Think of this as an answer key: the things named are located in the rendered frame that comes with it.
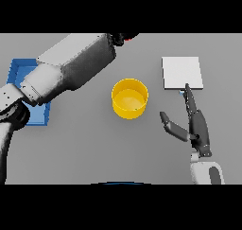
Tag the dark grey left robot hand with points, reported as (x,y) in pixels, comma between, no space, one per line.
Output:
(118,38)

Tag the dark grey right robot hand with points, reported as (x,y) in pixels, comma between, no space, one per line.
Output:
(198,126)

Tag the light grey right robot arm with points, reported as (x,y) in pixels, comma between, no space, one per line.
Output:
(201,172)

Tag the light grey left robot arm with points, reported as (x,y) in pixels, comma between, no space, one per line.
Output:
(72,61)

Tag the pale square measuring scale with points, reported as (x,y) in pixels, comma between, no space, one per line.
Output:
(182,72)

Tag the yellow bowl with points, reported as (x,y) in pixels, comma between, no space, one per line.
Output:
(129,98)

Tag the blue tray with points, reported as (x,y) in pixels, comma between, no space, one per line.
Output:
(23,70)

